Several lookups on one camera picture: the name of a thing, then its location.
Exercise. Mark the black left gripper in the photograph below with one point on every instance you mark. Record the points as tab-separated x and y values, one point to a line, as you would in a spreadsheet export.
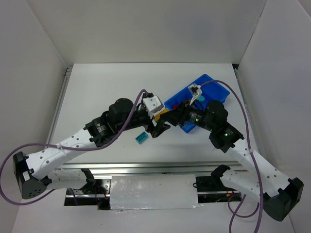
150	123

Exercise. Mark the cyan rectangular lego brick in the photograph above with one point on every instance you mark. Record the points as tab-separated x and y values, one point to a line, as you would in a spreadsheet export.
141	138

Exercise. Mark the silver foil covered plate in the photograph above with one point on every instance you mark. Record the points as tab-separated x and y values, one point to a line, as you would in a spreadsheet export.
145	192

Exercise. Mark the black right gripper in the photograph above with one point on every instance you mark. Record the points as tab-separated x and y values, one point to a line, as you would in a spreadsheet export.
181	113

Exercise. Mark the blue plastic sorting bin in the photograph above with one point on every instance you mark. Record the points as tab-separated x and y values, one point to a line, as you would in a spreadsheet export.
199	104

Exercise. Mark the aluminium table edge rail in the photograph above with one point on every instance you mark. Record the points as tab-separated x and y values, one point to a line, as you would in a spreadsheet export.
110	169

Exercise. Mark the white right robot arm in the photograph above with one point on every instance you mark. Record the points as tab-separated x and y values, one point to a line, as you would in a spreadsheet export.
278	192

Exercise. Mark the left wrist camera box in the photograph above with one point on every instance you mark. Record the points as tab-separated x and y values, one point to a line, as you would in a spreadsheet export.
152	105

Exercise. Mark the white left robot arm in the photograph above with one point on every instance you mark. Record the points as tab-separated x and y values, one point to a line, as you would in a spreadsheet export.
37	172

